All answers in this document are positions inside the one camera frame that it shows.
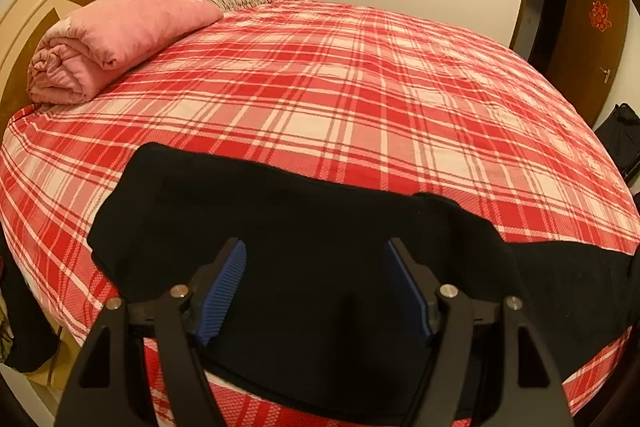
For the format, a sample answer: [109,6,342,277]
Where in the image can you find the red plaid bed sheet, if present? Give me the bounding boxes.
[0,0,640,427]

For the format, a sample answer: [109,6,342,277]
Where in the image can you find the black pants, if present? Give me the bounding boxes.
[87,143,639,425]

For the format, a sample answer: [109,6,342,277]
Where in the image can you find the black suitcase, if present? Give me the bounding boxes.
[594,103,640,186]

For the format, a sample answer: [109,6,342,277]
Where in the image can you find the brown wooden door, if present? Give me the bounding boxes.
[544,0,629,124]

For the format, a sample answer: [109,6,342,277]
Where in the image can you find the metal door handle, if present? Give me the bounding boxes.
[600,67,611,84]

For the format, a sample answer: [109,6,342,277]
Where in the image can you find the pink folded quilt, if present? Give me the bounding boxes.
[27,0,224,105]

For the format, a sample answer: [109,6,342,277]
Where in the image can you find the red door decoration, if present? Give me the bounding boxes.
[589,0,612,32]

